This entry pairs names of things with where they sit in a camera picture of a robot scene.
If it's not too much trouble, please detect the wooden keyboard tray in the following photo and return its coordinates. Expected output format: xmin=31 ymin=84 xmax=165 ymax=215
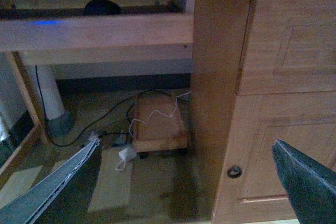
xmin=1 ymin=0 xmax=195 ymax=66

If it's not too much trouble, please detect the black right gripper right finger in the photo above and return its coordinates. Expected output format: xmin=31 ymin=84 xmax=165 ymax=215
xmin=272 ymin=139 xmax=335 ymax=223

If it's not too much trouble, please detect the black ring door pull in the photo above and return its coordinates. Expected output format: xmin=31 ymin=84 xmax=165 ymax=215
xmin=227 ymin=166 xmax=243 ymax=179

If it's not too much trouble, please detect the black power cable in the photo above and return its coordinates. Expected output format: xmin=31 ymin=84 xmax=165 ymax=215
xmin=35 ymin=65 xmax=174 ymax=147

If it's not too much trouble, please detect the white pipe with grey base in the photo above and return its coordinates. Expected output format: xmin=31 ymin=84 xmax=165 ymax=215
xmin=27 ymin=65 xmax=75 ymax=137

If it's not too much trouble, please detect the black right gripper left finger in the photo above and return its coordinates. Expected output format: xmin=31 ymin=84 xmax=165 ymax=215
xmin=1 ymin=139 xmax=101 ymax=223

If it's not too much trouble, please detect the white thin cable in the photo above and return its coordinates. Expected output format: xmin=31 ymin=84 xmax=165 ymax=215
xmin=128 ymin=91 xmax=191 ymax=137

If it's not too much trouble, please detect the wooden cabinet door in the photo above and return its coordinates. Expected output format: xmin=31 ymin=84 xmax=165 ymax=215
xmin=213 ymin=91 xmax=335 ymax=223

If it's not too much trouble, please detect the wooden rolling cart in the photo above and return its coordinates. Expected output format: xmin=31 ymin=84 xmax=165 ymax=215
xmin=130 ymin=93 xmax=188 ymax=158

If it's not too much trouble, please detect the dark grey computer mouse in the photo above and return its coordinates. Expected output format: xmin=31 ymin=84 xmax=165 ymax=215
xmin=83 ymin=0 xmax=121 ymax=16

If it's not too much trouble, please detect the wooden desk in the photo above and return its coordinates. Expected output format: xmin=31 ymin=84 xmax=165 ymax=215
xmin=8 ymin=0 xmax=335 ymax=221

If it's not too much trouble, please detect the white power adapter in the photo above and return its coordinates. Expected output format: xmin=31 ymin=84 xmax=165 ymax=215
xmin=114 ymin=147 xmax=137 ymax=172

